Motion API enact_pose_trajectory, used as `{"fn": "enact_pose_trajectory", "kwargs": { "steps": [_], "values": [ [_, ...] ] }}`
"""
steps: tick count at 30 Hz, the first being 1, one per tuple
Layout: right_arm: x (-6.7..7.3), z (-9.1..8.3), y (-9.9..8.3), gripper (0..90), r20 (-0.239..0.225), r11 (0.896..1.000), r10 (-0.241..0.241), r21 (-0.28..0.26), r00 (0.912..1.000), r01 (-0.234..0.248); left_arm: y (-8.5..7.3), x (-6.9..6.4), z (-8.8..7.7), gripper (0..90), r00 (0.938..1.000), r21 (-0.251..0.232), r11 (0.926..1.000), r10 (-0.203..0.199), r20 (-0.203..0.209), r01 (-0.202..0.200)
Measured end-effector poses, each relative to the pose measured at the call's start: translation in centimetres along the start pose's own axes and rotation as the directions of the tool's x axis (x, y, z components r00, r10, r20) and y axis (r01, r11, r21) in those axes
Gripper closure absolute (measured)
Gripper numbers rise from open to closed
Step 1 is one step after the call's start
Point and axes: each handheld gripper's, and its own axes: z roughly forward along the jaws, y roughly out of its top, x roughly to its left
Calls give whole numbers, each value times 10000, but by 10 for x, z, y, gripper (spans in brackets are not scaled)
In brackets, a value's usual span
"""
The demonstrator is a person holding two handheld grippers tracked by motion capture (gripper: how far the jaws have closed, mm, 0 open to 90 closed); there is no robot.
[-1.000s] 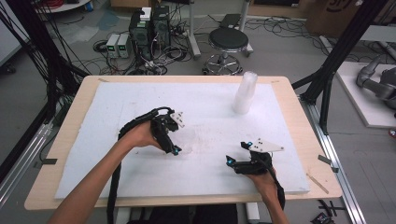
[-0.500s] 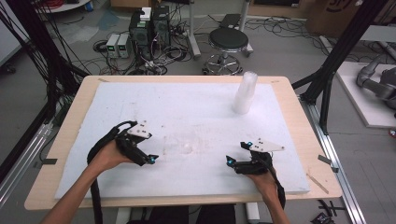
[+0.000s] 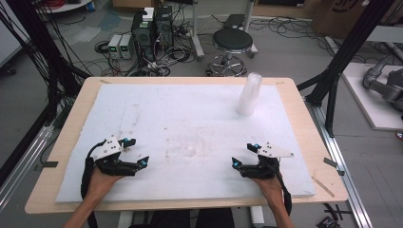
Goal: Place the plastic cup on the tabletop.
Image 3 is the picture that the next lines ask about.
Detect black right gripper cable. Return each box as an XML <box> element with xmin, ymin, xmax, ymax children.
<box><xmin>275</xmin><ymin>165</ymin><xmax>293</xmax><ymax>217</ymax></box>

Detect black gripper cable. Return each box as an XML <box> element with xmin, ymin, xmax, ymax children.
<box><xmin>80</xmin><ymin>142</ymin><xmax>100</xmax><ymax>228</ymax></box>
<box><xmin>275</xmin><ymin>165</ymin><xmax>293</xmax><ymax>217</ymax></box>

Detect white stand leg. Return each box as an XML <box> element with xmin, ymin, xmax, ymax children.
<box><xmin>189</xmin><ymin>0</ymin><xmax>205</xmax><ymax>62</ymax></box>
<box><xmin>242</xmin><ymin>0</ymin><xmax>259</xmax><ymax>59</ymax></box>

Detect person's right hand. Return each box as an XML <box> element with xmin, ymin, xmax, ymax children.
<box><xmin>251</xmin><ymin>177</ymin><xmax>284</xmax><ymax>208</ymax></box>

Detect white foam mat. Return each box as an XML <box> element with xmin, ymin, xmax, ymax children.
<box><xmin>55</xmin><ymin>83</ymin><xmax>317</xmax><ymax>203</ymax></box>

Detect stack of clear plastic cups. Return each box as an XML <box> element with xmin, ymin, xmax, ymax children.
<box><xmin>236</xmin><ymin>71</ymin><xmax>263</xmax><ymax>117</ymax></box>

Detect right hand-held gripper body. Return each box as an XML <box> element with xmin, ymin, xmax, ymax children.
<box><xmin>240</xmin><ymin>142</ymin><xmax>295</xmax><ymax>179</ymax></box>

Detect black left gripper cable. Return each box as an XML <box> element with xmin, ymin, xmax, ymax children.
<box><xmin>80</xmin><ymin>142</ymin><xmax>100</xmax><ymax>228</ymax></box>

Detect white platform board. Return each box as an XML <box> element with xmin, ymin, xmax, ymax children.
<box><xmin>341</xmin><ymin>62</ymin><xmax>403</xmax><ymax>131</ymax></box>

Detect black computer tower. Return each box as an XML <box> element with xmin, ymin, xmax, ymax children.
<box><xmin>130</xmin><ymin>9</ymin><xmax>157</xmax><ymax>62</ymax></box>
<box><xmin>155</xmin><ymin>5</ymin><xmax>175</xmax><ymax>49</ymax></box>

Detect white table leg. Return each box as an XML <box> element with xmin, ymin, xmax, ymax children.
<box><xmin>117</xmin><ymin>210</ymin><xmax>135</xmax><ymax>228</ymax></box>
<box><xmin>249</xmin><ymin>206</ymin><xmax>266</xmax><ymax>228</ymax></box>

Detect tangle of floor cables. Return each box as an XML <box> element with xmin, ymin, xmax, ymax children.
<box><xmin>94</xmin><ymin>18</ymin><xmax>194</xmax><ymax>78</ymax></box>

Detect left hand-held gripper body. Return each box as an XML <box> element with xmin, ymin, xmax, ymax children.
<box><xmin>91</xmin><ymin>135</ymin><xmax>141</xmax><ymax>177</ymax></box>

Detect black parts on floor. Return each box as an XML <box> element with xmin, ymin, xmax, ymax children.
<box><xmin>317</xmin><ymin>203</ymin><xmax>352</xmax><ymax>228</ymax></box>

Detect aluminium rail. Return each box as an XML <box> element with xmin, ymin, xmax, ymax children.
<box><xmin>0</xmin><ymin>124</ymin><xmax>55</xmax><ymax>213</ymax></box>
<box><xmin>304</xmin><ymin>97</ymin><xmax>374</xmax><ymax>228</ymax></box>

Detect person's left hand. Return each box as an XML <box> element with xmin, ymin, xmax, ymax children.
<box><xmin>84</xmin><ymin>167</ymin><xmax>125</xmax><ymax>201</ymax></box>

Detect grey bench power supply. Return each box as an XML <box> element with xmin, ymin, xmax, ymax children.
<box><xmin>119</xmin><ymin>33</ymin><xmax>133</xmax><ymax>60</ymax></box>
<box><xmin>107</xmin><ymin>34</ymin><xmax>123</xmax><ymax>60</ymax></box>

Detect cardboard box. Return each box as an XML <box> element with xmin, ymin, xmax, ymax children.
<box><xmin>311</xmin><ymin>0</ymin><xmax>403</xmax><ymax>40</ymax></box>

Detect black round stool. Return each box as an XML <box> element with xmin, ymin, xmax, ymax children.
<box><xmin>205</xmin><ymin>28</ymin><xmax>259</xmax><ymax>78</ymax></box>

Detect person's dark trouser legs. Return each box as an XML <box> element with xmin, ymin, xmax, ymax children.
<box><xmin>128</xmin><ymin>208</ymin><xmax>236</xmax><ymax>228</ymax></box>

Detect black metal frame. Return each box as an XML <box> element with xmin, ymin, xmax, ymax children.
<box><xmin>297</xmin><ymin>0</ymin><xmax>397</xmax><ymax>138</ymax></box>
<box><xmin>0</xmin><ymin>0</ymin><xmax>93</xmax><ymax>188</ymax></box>

